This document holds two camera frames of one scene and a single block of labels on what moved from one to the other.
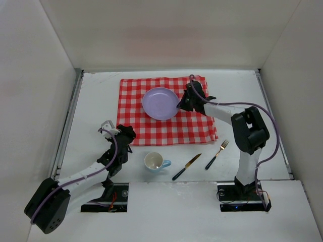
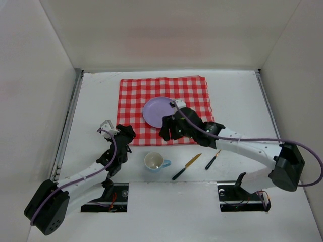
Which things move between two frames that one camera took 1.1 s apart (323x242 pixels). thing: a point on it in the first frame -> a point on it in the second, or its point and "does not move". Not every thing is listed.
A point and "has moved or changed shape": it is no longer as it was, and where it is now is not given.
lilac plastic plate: x=160 y=103 has moved or changed shape
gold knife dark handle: x=186 y=166 does not move
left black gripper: x=126 y=133 does not move
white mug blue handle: x=155 y=162 does not move
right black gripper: x=186 y=101 -> x=171 y=125
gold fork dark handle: x=222 y=146 does not move
